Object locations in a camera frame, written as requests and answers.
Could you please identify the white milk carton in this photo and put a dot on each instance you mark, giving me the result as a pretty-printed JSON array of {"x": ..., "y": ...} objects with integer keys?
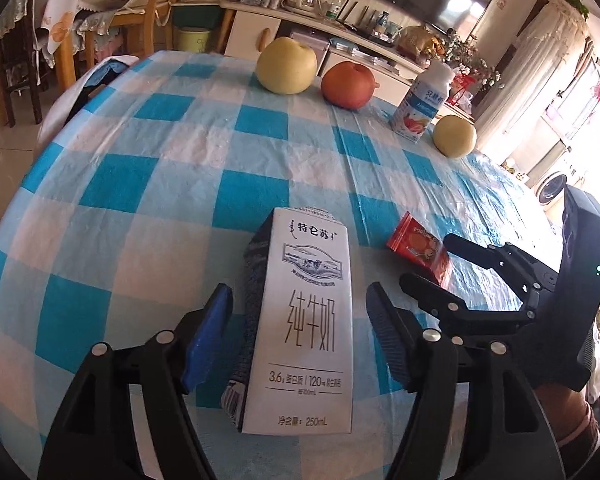
[{"x": 305, "y": 320}]

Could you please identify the white embroidered chair cover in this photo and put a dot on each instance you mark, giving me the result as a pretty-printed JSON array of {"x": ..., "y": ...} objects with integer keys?
[{"x": 95, "y": 5}]

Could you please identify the white pleated curtain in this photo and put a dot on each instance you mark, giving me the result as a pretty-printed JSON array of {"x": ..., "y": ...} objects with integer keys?
[{"x": 535, "y": 75}]

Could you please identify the blue cloth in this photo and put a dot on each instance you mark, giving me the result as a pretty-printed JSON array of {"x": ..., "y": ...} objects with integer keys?
[{"x": 115, "y": 72}]

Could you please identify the blue checkered tablecloth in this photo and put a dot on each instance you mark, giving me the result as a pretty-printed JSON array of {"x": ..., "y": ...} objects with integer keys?
[{"x": 180, "y": 185}]

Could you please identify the dark wooden chair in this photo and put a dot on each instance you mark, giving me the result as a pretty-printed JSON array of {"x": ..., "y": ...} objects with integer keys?
[{"x": 22, "y": 75}]

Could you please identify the red plastic bag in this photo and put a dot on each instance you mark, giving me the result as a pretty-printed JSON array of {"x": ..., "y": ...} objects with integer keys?
[{"x": 462, "y": 90}]

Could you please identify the red apple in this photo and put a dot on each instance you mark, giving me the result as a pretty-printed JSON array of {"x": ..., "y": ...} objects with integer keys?
[{"x": 349, "y": 85}]

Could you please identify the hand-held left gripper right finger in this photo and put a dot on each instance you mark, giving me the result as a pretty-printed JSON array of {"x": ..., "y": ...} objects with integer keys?
[{"x": 387, "y": 335}]

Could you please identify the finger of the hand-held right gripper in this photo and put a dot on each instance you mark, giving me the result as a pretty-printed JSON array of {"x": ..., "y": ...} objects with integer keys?
[
  {"x": 480, "y": 255},
  {"x": 450, "y": 306}
]

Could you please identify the flower bouquet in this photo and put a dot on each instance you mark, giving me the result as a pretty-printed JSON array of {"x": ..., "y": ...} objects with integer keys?
[{"x": 472, "y": 57}]

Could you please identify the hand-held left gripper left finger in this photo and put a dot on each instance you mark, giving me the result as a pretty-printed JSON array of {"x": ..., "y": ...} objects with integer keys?
[{"x": 207, "y": 340}]

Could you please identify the person's right forearm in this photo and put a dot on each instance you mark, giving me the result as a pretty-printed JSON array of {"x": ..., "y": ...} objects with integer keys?
[{"x": 575, "y": 420}]

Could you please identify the yellow green bucket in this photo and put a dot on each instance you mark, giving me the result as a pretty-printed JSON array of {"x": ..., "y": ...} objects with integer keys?
[{"x": 192, "y": 40}]

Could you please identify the white tv cabinet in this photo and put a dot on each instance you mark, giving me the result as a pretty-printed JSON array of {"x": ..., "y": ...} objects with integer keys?
[{"x": 250, "y": 30}]

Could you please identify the clear water bottle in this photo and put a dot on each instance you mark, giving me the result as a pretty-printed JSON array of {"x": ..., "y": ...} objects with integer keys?
[{"x": 335, "y": 6}]

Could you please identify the gold wrapped package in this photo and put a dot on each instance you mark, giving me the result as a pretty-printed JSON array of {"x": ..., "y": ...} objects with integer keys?
[{"x": 420, "y": 42}]

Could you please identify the small yellow pear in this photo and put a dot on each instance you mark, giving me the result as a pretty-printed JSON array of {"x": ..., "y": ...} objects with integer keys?
[{"x": 455, "y": 135}]

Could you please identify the large yellow pear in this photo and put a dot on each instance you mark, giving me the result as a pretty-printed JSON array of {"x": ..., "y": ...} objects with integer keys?
[{"x": 286, "y": 65}]

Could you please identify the white washing machine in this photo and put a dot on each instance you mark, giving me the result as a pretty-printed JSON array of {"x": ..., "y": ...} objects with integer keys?
[{"x": 552, "y": 187}]

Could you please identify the white yogurt bottle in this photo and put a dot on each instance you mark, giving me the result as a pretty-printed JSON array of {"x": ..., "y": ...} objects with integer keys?
[{"x": 420, "y": 105}]

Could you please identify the dark green box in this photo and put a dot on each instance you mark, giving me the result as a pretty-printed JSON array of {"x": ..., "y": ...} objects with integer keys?
[{"x": 197, "y": 16}]

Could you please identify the red snack packet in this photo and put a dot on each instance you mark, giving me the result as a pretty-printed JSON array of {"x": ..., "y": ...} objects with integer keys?
[{"x": 420, "y": 250}]

